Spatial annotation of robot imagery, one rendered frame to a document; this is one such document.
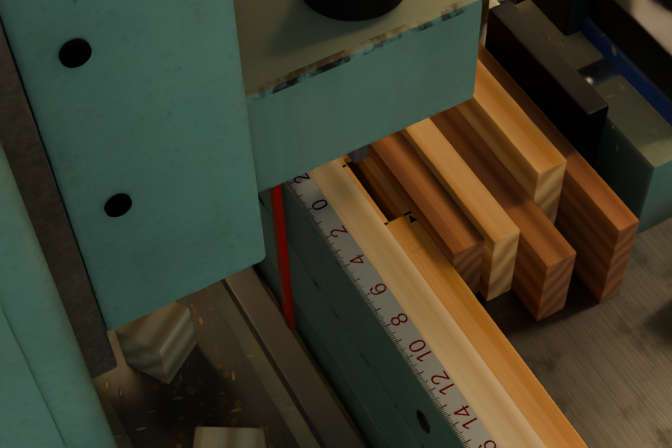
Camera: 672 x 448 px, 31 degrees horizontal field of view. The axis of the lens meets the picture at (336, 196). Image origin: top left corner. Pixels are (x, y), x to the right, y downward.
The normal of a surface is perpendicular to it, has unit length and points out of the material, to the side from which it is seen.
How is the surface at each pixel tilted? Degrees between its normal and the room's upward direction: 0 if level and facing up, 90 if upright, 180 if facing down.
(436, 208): 0
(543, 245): 0
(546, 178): 90
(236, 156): 90
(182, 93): 90
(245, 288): 0
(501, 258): 90
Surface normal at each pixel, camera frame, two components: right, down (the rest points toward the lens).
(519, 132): -0.03, -0.61
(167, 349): 0.88, 0.36
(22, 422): 0.48, 0.69
